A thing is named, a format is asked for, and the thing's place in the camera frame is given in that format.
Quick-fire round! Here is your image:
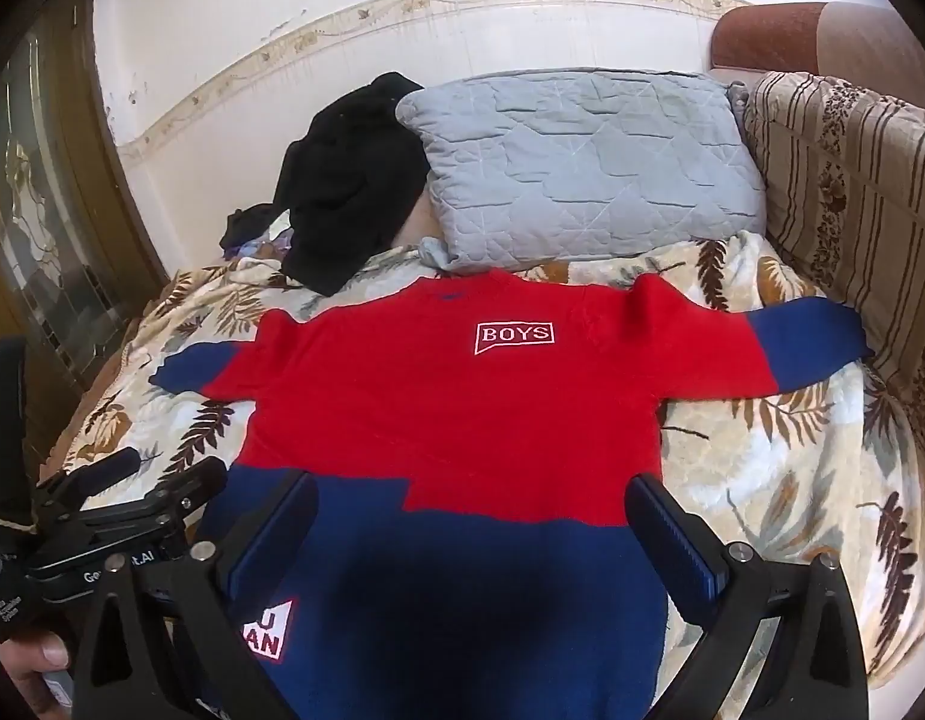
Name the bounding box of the purple patterned cloth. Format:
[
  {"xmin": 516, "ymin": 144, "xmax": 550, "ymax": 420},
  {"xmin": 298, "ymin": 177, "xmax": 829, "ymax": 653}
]
[{"xmin": 237, "ymin": 231, "xmax": 294, "ymax": 262}]

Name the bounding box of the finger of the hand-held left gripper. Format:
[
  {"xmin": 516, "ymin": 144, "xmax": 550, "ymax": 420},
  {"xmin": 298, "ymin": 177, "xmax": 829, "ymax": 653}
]
[
  {"xmin": 57, "ymin": 457, "xmax": 230, "ymax": 542},
  {"xmin": 34, "ymin": 447, "xmax": 142, "ymax": 520}
]

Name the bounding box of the glass panel door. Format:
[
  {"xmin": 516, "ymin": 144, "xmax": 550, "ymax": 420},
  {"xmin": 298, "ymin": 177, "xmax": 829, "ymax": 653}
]
[{"xmin": 0, "ymin": 0, "xmax": 172, "ymax": 466}]

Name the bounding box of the grey quilted pillow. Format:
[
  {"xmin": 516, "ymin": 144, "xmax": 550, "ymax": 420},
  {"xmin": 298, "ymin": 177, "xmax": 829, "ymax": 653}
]
[{"xmin": 396, "ymin": 69, "xmax": 768, "ymax": 275}]

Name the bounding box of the person's left hand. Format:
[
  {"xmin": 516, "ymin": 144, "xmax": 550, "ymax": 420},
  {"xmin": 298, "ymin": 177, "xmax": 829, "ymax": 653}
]
[{"xmin": 0, "ymin": 630, "xmax": 79, "ymax": 720}]

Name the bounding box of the striped floral cushion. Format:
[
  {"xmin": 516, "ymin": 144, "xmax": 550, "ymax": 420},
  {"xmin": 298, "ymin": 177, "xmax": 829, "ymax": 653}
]
[{"xmin": 741, "ymin": 71, "xmax": 925, "ymax": 485}]

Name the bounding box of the leaf print blanket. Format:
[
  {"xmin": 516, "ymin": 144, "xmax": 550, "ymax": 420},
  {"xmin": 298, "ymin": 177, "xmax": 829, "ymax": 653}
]
[{"xmin": 40, "ymin": 229, "xmax": 925, "ymax": 691}]

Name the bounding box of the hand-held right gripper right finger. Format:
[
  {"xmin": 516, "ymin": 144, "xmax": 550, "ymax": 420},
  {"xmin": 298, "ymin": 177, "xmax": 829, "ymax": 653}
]
[{"xmin": 625, "ymin": 474, "xmax": 872, "ymax": 720}]

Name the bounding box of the small dark cloth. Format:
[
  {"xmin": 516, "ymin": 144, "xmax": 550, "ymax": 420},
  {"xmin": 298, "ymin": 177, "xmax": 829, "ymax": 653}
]
[{"xmin": 220, "ymin": 204, "xmax": 292, "ymax": 254}]

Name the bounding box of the black garment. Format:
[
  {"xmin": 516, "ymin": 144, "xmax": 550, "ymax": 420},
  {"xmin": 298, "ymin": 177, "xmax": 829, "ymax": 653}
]
[{"xmin": 271, "ymin": 71, "xmax": 431, "ymax": 298}]

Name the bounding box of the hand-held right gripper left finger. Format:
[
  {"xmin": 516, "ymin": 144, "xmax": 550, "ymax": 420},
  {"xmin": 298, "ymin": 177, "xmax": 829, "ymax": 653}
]
[{"xmin": 72, "ymin": 469, "xmax": 321, "ymax": 720}]

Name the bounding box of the red and blue sweater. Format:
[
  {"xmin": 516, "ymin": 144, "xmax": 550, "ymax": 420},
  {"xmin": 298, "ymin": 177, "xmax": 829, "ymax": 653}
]
[{"xmin": 148, "ymin": 270, "xmax": 876, "ymax": 720}]

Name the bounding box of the brown sofa armrest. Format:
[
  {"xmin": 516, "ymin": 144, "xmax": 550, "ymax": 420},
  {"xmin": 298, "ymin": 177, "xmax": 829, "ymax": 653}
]
[{"xmin": 708, "ymin": 1, "xmax": 925, "ymax": 85}]

